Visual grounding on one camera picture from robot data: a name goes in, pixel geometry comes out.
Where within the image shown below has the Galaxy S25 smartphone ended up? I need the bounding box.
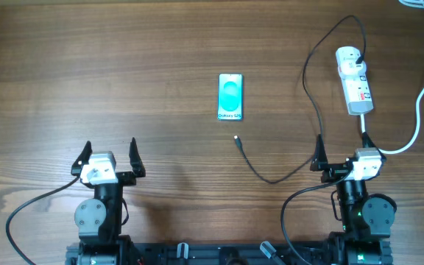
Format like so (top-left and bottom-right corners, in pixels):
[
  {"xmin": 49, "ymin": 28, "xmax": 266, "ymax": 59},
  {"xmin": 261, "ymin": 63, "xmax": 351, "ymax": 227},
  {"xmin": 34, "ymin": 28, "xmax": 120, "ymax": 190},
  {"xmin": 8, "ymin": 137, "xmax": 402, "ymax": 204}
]
[{"xmin": 217, "ymin": 73, "xmax": 243, "ymax": 121}]

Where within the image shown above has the black USB charging cable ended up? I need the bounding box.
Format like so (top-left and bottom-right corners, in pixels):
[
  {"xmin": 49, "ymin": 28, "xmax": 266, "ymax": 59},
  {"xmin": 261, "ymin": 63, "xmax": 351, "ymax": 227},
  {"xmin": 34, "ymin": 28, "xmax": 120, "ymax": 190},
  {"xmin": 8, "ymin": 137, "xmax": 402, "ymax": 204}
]
[{"xmin": 233, "ymin": 15, "xmax": 367, "ymax": 185}]

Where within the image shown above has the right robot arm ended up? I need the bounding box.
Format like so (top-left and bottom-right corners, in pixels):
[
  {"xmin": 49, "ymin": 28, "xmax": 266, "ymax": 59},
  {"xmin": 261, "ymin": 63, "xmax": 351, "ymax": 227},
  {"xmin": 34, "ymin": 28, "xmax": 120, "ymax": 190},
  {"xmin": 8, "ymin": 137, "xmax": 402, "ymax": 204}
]
[{"xmin": 310, "ymin": 133, "xmax": 397, "ymax": 265}]

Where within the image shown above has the white power strip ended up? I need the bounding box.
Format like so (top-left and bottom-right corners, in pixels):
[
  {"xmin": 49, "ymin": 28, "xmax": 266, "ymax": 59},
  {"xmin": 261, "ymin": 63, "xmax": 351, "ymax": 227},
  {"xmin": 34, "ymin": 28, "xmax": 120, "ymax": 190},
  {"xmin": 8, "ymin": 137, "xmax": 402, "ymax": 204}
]
[{"xmin": 335, "ymin": 46, "xmax": 375, "ymax": 116}]

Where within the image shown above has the white USB charger adapter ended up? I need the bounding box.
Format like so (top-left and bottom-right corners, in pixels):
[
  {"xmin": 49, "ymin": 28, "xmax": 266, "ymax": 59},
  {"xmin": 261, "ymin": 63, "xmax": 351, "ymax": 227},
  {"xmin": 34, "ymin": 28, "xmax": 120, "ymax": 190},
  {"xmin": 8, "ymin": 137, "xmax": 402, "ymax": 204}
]
[{"xmin": 336, "ymin": 46, "xmax": 367, "ymax": 80}]

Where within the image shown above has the white power strip cord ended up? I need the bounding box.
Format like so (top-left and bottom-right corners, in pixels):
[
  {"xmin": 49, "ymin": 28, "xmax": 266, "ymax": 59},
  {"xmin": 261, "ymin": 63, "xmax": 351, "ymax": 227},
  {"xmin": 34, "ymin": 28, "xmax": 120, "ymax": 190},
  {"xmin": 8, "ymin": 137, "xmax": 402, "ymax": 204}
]
[{"xmin": 359, "ymin": 0, "xmax": 424, "ymax": 155}]

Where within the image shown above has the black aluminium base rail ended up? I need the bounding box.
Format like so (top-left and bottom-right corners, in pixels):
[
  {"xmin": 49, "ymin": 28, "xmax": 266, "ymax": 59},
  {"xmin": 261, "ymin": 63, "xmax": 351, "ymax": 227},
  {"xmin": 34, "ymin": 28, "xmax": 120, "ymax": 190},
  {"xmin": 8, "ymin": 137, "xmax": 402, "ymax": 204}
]
[{"xmin": 65, "ymin": 241, "xmax": 394, "ymax": 265}]

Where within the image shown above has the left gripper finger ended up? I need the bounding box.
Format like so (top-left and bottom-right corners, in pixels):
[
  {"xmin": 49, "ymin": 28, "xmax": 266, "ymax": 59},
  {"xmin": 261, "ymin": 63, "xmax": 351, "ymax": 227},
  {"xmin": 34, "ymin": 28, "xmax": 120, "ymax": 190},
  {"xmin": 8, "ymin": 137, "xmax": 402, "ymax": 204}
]
[
  {"xmin": 71, "ymin": 141, "xmax": 92, "ymax": 176},
  {"xmin": 129, "ymin": 138, "xmax": 146, "ymax": 177}
]

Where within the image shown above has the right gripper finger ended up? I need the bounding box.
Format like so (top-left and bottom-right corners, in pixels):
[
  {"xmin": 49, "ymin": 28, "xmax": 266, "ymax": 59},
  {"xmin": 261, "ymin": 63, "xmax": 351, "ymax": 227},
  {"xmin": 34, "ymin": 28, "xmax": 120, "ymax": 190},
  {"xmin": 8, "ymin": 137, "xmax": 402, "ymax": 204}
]
[
  {"xmin": 361, "ymin": 132, "xmax": 386, "ymax": 162},
  {"xmin": 310, "ymin": 134, "xmax": 329, "ymax": 171}
]

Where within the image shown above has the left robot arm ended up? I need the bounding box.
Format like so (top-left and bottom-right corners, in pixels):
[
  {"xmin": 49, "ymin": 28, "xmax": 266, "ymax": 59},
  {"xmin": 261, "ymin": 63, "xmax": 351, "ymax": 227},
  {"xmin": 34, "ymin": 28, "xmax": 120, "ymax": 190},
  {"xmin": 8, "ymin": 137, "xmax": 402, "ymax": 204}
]
[{"xmin": 65, "ymin": 139, "xmax": 146, "ymax": 265}]

